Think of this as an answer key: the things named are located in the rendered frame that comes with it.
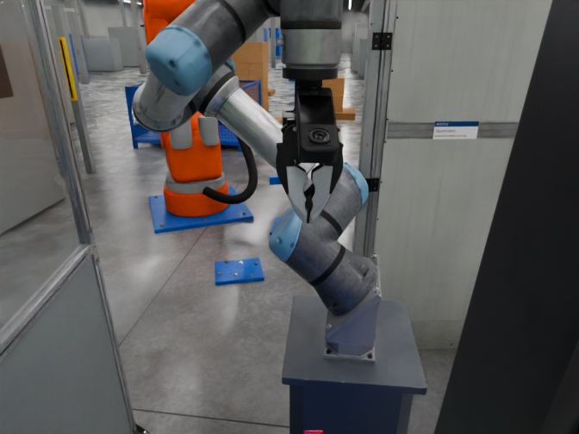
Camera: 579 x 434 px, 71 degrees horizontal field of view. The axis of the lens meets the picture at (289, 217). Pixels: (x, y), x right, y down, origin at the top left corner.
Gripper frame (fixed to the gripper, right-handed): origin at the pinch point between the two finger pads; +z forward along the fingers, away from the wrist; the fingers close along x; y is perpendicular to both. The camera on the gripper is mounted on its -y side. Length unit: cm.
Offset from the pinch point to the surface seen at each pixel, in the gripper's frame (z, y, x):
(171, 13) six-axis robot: -42, 339, 92
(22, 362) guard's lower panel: 53, 30, 70
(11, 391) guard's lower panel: 57, 24, 70
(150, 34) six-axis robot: -26, 338, 112
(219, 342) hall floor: 143, 140, 40
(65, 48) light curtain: -11, 473, 250
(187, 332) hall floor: 143, 149, 60
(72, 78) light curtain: 23, 476, 250
